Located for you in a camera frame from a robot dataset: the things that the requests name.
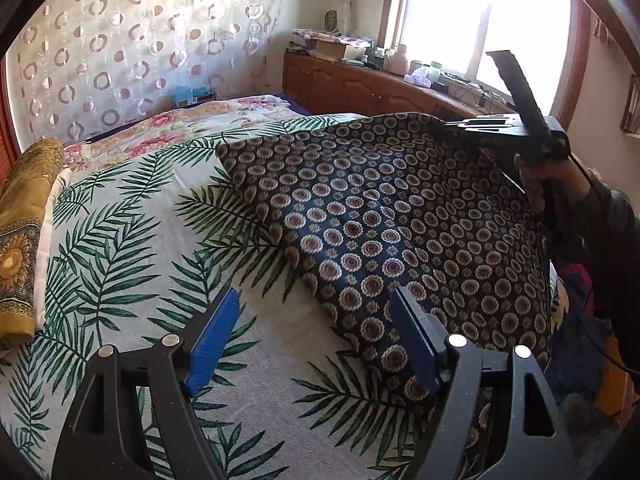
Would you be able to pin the cardboard box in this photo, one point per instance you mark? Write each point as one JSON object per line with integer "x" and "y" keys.
{"x": 327, "y": 50}

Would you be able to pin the palm leaf print bedsheet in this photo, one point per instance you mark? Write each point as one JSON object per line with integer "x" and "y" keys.
{"x": 150, "y": 260}

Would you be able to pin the small round fan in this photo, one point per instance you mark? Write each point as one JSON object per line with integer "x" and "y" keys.
{"x": 331, "y": 20}

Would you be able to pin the wooden slatted wardrobe door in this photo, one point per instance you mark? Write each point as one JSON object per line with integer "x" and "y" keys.
{"x": 10, "y": 120}

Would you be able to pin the wall shelf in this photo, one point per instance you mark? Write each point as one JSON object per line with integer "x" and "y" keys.
{"x": 632, "y": 107}

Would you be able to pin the yellow paisley cloth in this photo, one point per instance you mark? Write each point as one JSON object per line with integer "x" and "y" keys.
{"x": 20, "y": 240}

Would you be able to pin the black electronic device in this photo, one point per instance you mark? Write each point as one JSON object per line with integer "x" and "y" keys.
{"x": 440, "y": 86}

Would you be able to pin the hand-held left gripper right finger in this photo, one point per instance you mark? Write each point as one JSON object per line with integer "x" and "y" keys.
{"x": 415, "y": 340}

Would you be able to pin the teal box by curtain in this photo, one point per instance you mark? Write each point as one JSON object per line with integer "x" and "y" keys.
{"x": 192, "y": 96}

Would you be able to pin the floral cloth on cabinet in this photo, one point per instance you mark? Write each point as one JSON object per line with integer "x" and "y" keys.
{"x": 330, "y": 36}

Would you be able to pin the pale pink bottle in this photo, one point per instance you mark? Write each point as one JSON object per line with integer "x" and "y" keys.
{"x": 398, "y": 60}

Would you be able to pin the wooden cabinet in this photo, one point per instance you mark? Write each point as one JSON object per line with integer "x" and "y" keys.
{"x": 360, "y": 87}

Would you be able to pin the window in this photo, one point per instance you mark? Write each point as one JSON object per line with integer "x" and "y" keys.
{"x": 450, "y": 15}

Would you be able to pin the person's right forearm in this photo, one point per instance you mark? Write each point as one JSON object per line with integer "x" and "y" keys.
{"x": 615, "y": 230}

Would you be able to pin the navy medallion print shirt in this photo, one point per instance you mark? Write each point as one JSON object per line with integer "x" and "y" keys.
{"x": 400, "y": 220}

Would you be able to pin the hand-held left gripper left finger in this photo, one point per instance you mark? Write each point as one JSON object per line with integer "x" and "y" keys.
{"x": 212, "y": 345}

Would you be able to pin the dark blue red cloth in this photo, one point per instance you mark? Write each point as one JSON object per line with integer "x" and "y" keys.
{"x": 575, "y": 320}

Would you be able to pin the person's right hand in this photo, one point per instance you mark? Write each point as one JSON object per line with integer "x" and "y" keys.
{"x": 565, "y": 185}

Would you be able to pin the sheer circle pattern curtain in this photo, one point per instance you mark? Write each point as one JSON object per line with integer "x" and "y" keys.
{"x": 140, "y": 40}

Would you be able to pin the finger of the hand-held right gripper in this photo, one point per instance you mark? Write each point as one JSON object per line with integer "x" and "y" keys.
{"x": 487, "y": 125}

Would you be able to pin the floral quilt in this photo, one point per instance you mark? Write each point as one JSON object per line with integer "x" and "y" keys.
{"x": 175, "y": 127}

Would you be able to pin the clear plastic bag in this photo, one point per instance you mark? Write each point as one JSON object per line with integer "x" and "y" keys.
{"x": 422, "y": 76}

